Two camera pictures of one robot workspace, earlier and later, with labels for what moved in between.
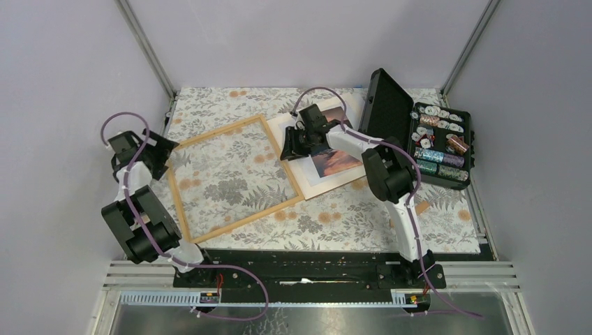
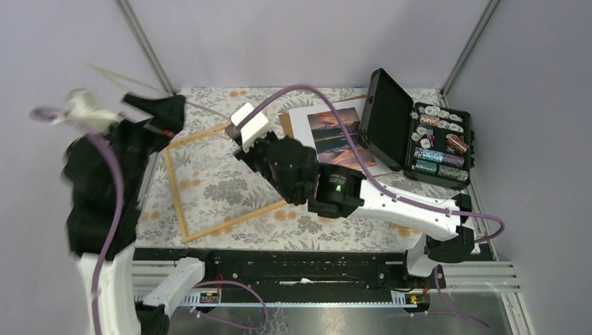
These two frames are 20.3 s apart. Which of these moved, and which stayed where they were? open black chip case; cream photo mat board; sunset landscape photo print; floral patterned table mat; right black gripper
Moved: right black gripper; sunset landscape photo print; cream photo mat board
Stayed: open black chip case; floral patterned table mat
